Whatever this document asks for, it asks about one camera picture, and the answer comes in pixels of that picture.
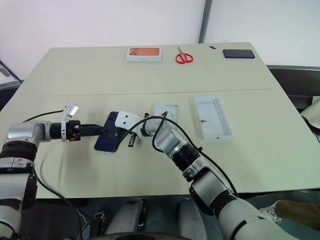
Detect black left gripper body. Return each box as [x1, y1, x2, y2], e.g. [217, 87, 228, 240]
[66, 119, 82, 141]

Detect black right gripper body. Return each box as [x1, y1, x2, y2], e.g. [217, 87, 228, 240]
[127, 133, 138, 148]

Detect dark blue smartphone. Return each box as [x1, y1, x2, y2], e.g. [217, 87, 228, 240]
[94, 111, 124, 153]

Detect white phone box base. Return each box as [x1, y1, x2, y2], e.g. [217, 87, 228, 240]
[152, 103, 181, 126]

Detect white box with orange phone print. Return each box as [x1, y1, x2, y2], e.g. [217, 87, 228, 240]
[125, 46, 164, 63]

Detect flat dark blue phone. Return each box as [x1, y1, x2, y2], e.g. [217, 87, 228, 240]
[222, 48, 256, 59]

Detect grey rounded robot leg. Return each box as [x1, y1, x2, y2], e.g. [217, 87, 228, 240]
[107, 198, 149, 238]
[175, 198, 209, 238]

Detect grey side shelf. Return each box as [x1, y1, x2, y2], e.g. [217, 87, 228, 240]
[0, 59, 24, 89]

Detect white sneaker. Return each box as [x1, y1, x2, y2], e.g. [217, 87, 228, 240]
[259, 199, 284, 224]

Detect dark side table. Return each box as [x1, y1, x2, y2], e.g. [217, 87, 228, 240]
[266, 65, 320, 114]

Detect brown trouser leg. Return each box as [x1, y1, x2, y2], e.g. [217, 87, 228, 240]
[274, 199, 320, 221]

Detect white rounded object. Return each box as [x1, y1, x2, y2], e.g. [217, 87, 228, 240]
[299, 101, 320, 131]

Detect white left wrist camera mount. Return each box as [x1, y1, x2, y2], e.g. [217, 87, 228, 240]
[60, 103, 81, 143]

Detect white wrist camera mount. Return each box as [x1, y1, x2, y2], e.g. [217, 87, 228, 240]
[115, 109, 144, 129]
[60, 103, 81, 143]

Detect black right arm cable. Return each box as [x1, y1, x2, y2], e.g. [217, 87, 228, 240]
[116, 111, 240, 198]

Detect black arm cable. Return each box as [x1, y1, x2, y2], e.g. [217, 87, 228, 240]
[21, 108, 87, 236]
[116, 111, 240, 198]

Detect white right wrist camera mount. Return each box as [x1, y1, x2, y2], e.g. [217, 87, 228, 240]
[115, 109, 144, 129]

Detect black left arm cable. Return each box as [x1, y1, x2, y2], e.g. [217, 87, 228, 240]
[21, 108, 87, 236]

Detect red handled scissors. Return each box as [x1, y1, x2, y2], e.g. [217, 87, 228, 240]
[174, 45, 195, 65]

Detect grey metal post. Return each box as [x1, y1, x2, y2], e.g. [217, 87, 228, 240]
[198, 0, 214, 44]

